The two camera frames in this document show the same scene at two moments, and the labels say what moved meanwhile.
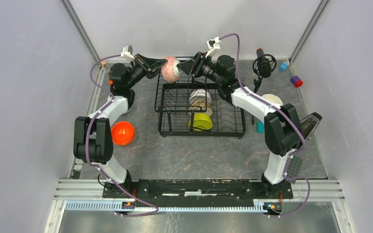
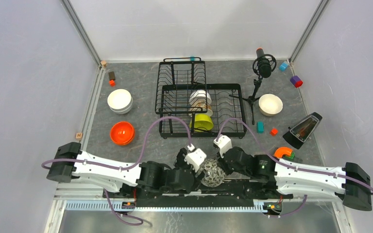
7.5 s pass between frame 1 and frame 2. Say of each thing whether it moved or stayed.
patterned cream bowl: stayed
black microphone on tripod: stayed
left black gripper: moved
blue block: stayed
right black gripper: moved
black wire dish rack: stayed
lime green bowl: stayed
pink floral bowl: moved
